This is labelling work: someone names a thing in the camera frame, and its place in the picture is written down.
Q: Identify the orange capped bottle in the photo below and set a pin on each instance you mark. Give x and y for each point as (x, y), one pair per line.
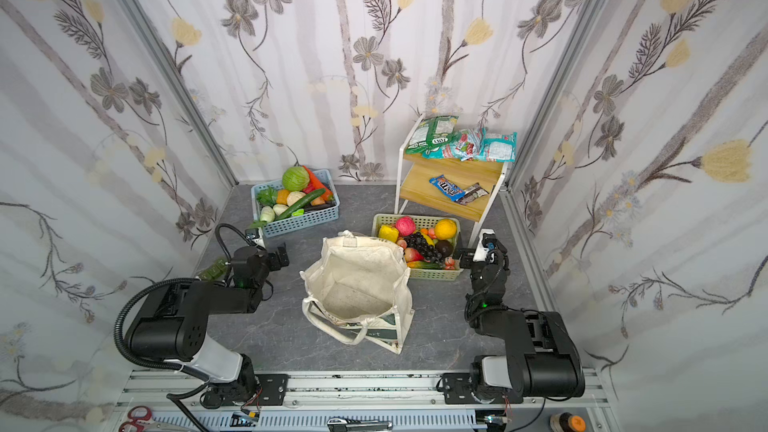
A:
(567, 422)

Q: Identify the yellow orange citrus fruit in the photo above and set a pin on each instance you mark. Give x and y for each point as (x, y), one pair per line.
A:
(445, 229)

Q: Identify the red handled scissors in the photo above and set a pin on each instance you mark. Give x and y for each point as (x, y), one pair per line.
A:
(141, 419)

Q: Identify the green tea snack packet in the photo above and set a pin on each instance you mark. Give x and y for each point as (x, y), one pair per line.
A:
(432, 133)

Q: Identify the green plastic fruit basket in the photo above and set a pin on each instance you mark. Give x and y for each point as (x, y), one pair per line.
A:
(448, 270)

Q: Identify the green leafy vegetable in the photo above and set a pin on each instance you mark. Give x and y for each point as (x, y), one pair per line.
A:
(267, 197)

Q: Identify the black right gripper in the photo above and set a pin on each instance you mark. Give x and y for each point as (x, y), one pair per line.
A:
(489, 259)

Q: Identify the brown snack bar packet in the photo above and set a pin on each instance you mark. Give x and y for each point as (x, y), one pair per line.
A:
(471, 194)

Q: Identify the white wooden two-tier shelf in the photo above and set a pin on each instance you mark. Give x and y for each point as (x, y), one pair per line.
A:
(412, 184)

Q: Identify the green cucumber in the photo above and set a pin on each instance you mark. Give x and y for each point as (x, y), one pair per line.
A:
(300, 204)

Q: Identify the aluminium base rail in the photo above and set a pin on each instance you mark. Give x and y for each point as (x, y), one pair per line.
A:
(360, 401)

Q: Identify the black grape bunch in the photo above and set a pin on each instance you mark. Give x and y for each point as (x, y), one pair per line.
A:
(425, 247)

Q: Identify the blue chocolate bar packet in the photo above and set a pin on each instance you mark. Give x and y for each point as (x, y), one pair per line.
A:
(449, 189)

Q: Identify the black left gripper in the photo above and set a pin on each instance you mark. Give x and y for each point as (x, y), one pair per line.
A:
(279, 257)

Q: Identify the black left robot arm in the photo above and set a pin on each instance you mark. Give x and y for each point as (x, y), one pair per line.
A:
(165, 325)

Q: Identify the red green candy packet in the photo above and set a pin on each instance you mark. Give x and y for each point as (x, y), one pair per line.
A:
(465, 145)

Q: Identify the teal white snack packet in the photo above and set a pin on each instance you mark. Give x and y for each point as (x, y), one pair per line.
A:
(496, 147)

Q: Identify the dark purple eggplant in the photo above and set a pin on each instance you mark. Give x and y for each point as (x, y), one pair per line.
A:
(313, 208)

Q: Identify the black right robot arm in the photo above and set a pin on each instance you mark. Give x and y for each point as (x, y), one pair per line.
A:
(539, 360)

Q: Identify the white garlic bulb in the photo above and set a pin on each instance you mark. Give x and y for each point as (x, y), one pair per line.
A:
(293, 197)

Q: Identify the blue plastic vegetable basket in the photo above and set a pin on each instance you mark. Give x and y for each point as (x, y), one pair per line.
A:
(296, 223)

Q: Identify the green cabbage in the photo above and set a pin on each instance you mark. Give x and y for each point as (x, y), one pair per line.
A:
(295, 179)

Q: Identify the cream canvas grocery bag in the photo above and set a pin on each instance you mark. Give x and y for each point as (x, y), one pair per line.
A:
(359, 291)

